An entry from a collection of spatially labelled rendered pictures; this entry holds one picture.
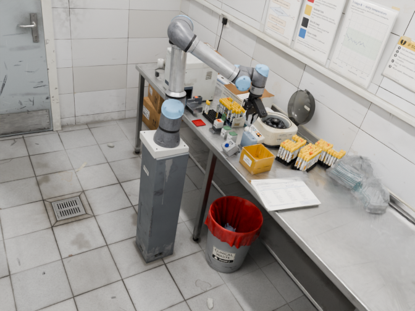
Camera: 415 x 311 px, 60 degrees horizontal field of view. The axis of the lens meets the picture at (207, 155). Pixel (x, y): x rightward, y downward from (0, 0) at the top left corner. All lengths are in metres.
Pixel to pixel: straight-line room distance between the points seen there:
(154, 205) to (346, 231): 1.06
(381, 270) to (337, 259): 0.19
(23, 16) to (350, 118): 2.53
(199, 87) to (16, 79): 1.67
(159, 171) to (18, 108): 1.93
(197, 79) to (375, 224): 1.40
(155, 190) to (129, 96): 1.97
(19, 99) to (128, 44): 1.09
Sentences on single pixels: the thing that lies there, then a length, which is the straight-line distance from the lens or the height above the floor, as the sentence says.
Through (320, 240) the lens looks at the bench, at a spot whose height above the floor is 0.87.
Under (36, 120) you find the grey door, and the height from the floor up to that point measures 0.14.
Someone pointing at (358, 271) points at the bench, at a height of 0.88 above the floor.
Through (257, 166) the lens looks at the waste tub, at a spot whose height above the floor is 0.93.
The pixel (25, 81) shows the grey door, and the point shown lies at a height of 0.54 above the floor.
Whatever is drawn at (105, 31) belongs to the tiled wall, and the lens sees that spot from 3.57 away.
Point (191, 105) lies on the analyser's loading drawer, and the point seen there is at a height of 0.93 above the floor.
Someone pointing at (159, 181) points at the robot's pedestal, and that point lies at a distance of 2.05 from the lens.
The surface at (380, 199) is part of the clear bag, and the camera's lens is 2.05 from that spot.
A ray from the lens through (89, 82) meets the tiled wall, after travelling 3.71.
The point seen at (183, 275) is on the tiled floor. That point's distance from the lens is 2.53.
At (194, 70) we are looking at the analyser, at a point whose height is 1.12.
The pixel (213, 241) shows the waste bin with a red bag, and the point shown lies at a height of 0.27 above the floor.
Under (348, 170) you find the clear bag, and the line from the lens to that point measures 2.11.
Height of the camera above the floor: 2.03
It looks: 35 degrees down
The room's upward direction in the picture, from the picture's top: 11 degrees clockwise
